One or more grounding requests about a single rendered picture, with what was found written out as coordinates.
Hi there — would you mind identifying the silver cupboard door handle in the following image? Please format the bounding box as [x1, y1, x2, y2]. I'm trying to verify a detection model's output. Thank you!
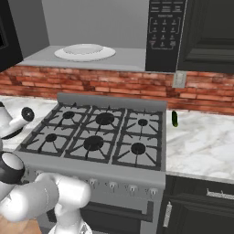
[162, 201, 174, 229]

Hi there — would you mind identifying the black oven door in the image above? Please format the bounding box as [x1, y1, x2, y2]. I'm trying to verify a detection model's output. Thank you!
[45, 195, 160, 234]

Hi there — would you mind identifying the silver drawer handle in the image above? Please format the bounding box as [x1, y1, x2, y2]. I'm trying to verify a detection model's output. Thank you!
[206, 188, 234, 201]

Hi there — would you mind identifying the black base cupboard door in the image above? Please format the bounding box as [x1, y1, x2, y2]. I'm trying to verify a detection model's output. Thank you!
[155, 195, 234, 234]

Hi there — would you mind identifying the white round plate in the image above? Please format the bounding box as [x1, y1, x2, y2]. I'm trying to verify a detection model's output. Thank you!
[53, 43, 117, 63]

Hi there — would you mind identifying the grey gas stove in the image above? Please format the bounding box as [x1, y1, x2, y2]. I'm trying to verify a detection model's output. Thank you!
[14, 91, 169, 234]

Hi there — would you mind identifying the black oven door handle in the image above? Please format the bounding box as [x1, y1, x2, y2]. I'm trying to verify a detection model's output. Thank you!
[80, 200, 155, 224]

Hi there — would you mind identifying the grey wall outlet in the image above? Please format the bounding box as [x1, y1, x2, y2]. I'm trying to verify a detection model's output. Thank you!
[172, 70, 187, 90]

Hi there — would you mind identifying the black microwave door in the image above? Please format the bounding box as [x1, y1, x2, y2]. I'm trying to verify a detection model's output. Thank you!
[0, 0, 25, 73]

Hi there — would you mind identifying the black wall cupboard door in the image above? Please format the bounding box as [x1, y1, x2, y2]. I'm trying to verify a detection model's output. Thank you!
[176, 0, 234, 75]

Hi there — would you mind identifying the grey microwave oven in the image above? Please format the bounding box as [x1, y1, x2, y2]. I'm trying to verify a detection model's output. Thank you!
[17, 0, 187, 74]

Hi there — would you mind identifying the black drawer front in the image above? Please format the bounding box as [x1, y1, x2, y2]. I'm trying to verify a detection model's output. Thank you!
[164, 175, 234, 211]

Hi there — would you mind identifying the green cucumber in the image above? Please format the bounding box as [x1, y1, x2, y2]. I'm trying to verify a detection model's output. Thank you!
[171, 110, 180, 128]

